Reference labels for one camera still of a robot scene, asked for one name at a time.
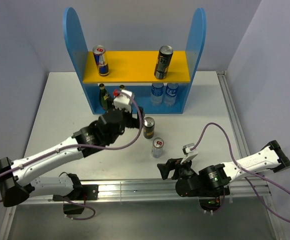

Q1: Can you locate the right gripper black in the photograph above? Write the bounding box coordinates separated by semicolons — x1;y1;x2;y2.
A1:
156;154;196;180

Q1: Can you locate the black gold can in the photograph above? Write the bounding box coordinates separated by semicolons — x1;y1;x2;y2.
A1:
143;117;155;139
154;45;174;80

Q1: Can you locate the green glass bottle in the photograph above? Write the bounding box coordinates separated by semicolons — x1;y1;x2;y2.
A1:
99;83;110;110
119;84;125;90

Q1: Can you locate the black gold can front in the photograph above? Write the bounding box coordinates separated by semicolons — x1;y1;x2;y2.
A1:
154;45;174;80

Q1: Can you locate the blue silver energy drink can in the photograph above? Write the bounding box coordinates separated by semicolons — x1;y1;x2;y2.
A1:
92;45;109;76

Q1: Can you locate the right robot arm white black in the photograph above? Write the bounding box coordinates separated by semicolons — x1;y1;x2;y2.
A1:
157;140;290;198

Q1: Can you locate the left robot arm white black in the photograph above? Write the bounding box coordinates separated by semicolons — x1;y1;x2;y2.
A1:
0;108;143;207

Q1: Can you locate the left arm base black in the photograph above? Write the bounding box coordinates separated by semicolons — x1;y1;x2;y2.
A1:
52;184;99;217

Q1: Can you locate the blue shelf with yellow board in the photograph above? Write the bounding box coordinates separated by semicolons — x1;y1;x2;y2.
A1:
62;7;207;115

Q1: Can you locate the silver red-top can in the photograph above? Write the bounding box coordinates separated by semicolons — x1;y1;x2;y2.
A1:
151;137;164;158

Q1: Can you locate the left water bottle blue label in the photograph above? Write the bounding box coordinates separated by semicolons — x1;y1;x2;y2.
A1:
151;82;164;106

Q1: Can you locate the water bottle blue label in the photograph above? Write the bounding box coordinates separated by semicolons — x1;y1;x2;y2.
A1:
151;82;164;106
164;83;179;107

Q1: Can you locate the right water bottle blue label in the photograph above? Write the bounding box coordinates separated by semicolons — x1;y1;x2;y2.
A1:
164;83;179;107

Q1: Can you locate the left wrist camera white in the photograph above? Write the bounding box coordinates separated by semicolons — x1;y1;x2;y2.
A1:
113;89;135;113

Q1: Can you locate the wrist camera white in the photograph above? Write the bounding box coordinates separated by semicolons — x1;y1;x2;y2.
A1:
113;89;135;113
180;143;198;165

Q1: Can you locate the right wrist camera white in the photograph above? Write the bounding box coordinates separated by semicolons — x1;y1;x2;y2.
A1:
180;143;198;165

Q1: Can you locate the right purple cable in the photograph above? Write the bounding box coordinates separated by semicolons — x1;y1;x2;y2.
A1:
191;122;290;226

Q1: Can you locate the purple cable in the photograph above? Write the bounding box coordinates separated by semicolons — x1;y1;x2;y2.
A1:
0;90;146;221
191;122;290;226

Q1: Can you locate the aluminium rail right side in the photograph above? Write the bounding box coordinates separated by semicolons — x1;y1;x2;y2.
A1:
216;71;286;240

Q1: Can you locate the aluminium rail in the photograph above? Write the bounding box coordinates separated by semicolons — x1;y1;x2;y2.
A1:
216;71;286;240
19;177;271;205

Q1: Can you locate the aluminium rail front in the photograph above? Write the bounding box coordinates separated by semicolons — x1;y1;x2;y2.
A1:
19;177;271;205

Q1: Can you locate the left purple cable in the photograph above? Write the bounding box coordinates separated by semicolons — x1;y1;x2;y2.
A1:
0;90;146;221

